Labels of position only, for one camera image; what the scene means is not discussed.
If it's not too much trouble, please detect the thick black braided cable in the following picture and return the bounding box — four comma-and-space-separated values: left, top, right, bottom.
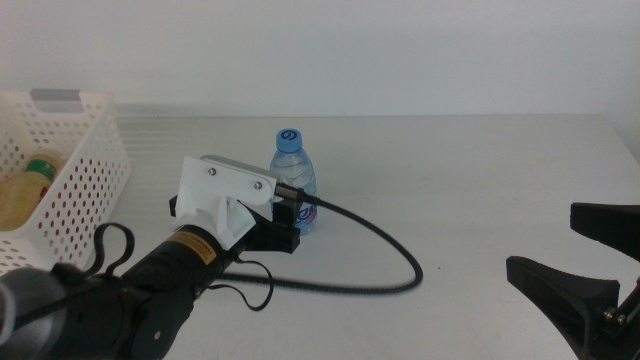
88, 182, 425, 297

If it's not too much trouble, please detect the white perforated plastic basket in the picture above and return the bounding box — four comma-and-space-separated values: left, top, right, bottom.
0, 88, 133, 277

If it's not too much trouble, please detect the yellow juice bottle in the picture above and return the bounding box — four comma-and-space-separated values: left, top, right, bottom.
0, 148, 68, 233

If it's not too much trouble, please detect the thin dark wire left gripper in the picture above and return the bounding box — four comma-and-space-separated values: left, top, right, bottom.
206, 255, 276, 313

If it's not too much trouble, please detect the clear water bottle blue cap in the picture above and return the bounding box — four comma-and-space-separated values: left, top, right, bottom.
269, 127, 319, 237

